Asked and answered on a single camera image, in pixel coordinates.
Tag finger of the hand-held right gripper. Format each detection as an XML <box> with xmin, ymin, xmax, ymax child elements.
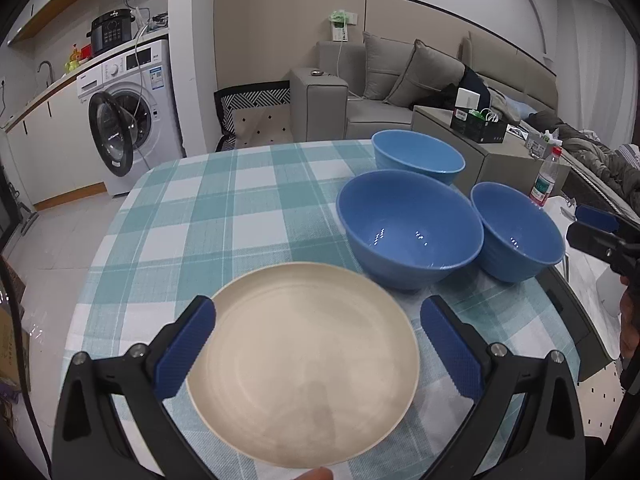
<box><xmin>566</xmin><ymin>221</ymin><xmax>640</xmax><ymax>276</ymax></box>
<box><xmin>575</xmin><ymin>204</ymin><xmax>640</xmax><ymax>233</ymax></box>

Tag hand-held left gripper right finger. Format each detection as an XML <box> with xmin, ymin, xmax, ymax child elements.
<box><xmin>419</xmin><ymin>295</ymin><xmax>586</xmax><ymax>480</ymax></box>

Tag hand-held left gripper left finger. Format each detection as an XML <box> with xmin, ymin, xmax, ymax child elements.
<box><xmin>50</xmin><ymin>296</ymin><xmax>218</xmax><ymax>480</ymax></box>

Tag blue bowl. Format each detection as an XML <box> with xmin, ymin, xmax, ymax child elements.
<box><xmin>470</xmin><ymin>181</ymin><xmax>566</xmax><ymax>283</ymax></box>
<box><xmin>336</xmin><ymin>169</ymin><xmax>485</xmax><ymax>292</ymax></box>
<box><xmin>371</xmin><ymin>129</ymin><xmax>467</xmax><ymax>187</ymax></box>

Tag cream plate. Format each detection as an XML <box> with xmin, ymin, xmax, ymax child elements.
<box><xmin>186</xmin><ymin>262</ymin><xmax>421</xmax><ymax>470</ymax></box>

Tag person's right hand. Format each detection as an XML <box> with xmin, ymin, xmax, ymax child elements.
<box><xmin>620</xmin><ymin>285</ymin><xmax>640</xmax><ymax>358</ymax></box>

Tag person's left hand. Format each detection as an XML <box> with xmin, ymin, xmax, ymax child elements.
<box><xmin>290</xmin><ymin>452</ymin><xmax>335</xmax><ymax>480</ymax></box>

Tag grey blanket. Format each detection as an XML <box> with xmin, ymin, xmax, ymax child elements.
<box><xmin>520</xmin><ymin>110</ymin><xmax>640</xmax><ymax>198</ymax></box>

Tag clear water bottle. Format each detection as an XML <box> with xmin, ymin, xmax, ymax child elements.
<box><xmin>529</xmin><ymin>146</ymin><xmax>564</xmax><ymax>208</ymax></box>

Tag small white green box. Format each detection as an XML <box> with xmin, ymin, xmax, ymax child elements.
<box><xmin>525</xmin><ymin>130</ymin><xmax>561</xmax><ymax>157</ymax></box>

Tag grey side cabinet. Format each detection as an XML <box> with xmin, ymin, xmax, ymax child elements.
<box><xmin>411</xmin><ymin>105</ymin><xmax>571</xmax><ymax>198</ymax></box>

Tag teal checkered tablecloth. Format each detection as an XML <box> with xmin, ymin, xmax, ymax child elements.
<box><xmin>60</xmin><ymin>139</ymin><xmax>581</xmax><ymax>480</ymax></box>

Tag black box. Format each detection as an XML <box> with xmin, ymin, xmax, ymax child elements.
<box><xmin>449</xmin><ymin>109</ymin><xmax>510</xmax><ymax>144</ymax></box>

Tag dark clothing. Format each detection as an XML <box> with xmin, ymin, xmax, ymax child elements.
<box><xmin>440</xmin><ymin>66</ymin><xmax>496</xmax><ymax>110</ymax></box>

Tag grey sofa cushion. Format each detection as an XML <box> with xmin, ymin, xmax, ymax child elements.
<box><xmin>387</xmin><ymin>39</ymin><xmax>467</xmax><ymax>109</ymax></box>
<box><xmin>362</xmin><ymin>31</ymin><xmax>418</xmax><ymax>105</ymax></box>

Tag cream diamond-dotted cushion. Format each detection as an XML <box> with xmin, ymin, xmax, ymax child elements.
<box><xmin>232</xmin><ymin>105</ymin><xmax>293</xmax><ymax>148</ymax></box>

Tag white washing machine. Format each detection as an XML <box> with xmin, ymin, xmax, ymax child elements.
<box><xmin>76</xmin><ymin>39</ymin><xmax>187</xmax><ymax>197</ymax></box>

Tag grey sofa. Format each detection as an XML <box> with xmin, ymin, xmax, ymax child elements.
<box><xmin>289</xmin><ymin>30</ymin><xmax>561</xmax><ymax>143</ymax></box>

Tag white kitchen cabinet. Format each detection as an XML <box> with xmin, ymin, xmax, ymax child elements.
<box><xmin>0</xmin><ymin>67</ymin><xmax>108</xmax><ymax>213</ymax></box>

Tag black white striped cushion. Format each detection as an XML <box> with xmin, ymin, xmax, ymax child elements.
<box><xmin>214</xmin><ymin>87</ymin><xmax>292</xmax><ymax>153</ymax></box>

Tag black pressure cooker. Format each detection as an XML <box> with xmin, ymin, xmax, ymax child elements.
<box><xmin>86</xmin><ymin>8</ymin><xmax>138</xmax><ymax>56</ymax></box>

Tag wall socket with green charger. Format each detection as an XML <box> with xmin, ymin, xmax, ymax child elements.
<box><xmin>327</xmin><ymin>7</ymin><xmax>360</xmax><ymax>42</ymax></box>

